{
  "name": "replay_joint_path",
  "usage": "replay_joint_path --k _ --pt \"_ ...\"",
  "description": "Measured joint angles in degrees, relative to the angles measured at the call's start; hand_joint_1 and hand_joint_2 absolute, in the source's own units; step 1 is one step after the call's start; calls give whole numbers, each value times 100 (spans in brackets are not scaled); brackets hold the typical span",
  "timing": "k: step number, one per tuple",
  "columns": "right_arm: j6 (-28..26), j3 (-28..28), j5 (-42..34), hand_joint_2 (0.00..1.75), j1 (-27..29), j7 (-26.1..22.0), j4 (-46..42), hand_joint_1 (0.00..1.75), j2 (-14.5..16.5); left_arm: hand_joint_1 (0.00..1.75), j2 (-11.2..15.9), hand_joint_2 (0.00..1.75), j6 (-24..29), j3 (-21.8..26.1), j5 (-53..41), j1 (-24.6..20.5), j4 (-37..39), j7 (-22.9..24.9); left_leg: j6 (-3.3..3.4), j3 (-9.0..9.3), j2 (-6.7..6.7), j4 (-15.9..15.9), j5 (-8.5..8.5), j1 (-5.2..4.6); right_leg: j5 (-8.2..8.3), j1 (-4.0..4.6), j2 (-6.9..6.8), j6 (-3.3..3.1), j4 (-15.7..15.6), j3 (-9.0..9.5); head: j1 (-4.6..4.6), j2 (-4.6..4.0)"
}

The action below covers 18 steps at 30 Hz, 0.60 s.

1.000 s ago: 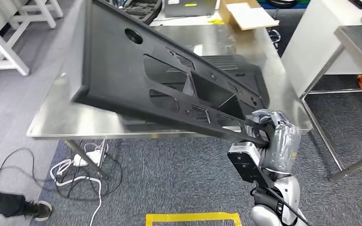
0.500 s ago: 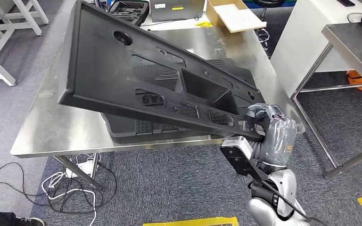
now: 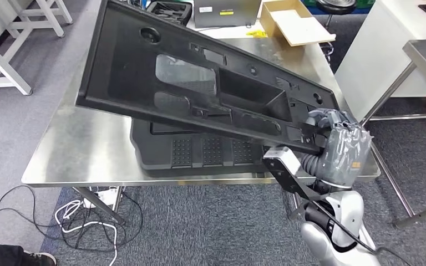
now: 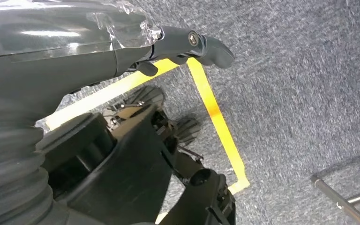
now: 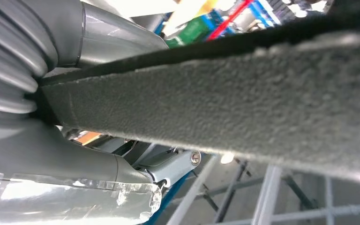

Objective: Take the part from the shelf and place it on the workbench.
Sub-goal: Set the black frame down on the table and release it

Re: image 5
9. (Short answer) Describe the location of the blue metal shelf rack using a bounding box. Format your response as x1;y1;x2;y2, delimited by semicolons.
153;0;282;41

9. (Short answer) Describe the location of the green box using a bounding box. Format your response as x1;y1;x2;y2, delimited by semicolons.
166;17;213;49

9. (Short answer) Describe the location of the red barrier belt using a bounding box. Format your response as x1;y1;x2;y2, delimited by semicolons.
206;0;255;42

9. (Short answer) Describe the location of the white table frame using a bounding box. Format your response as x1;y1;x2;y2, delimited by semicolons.
167;155;360;225

